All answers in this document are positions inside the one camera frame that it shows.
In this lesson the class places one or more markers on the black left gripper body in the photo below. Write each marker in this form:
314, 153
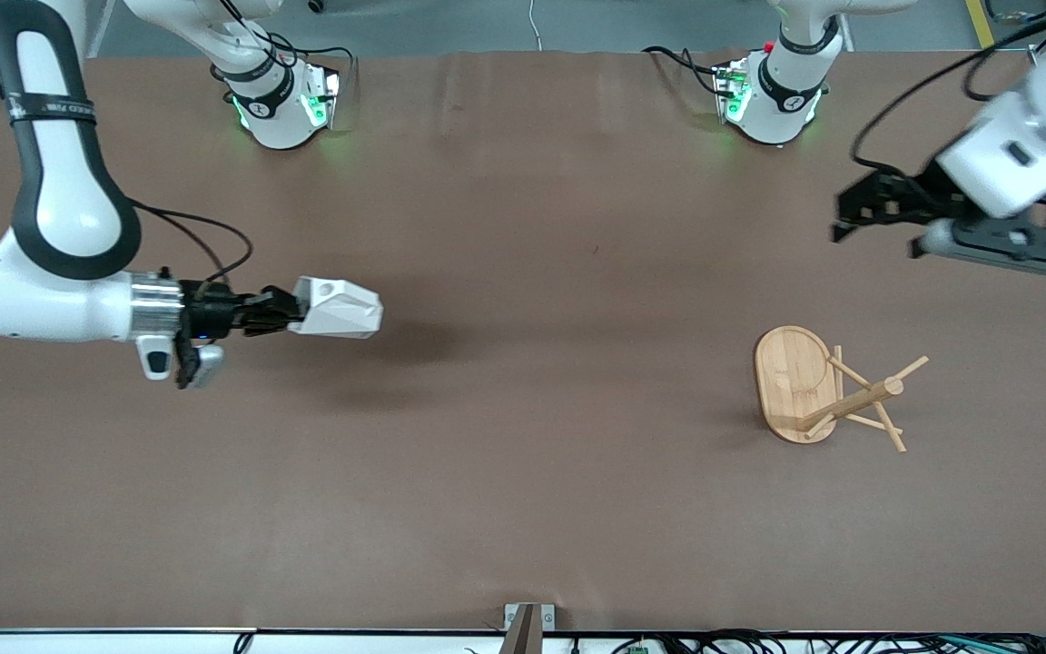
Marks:
915, 197

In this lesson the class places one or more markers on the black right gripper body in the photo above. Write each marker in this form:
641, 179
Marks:
212, 311

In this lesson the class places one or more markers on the white faceted cup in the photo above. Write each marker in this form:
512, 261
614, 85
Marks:
341, 309

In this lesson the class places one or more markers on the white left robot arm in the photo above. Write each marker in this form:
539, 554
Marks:
1013, 154

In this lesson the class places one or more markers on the wooden cup rack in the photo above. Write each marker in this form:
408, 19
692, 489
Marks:
791, 381

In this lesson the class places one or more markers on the brown table cover sheet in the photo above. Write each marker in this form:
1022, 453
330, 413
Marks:
523, 454

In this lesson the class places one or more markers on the grey metal camera bracket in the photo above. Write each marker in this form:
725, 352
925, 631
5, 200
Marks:
528, 627

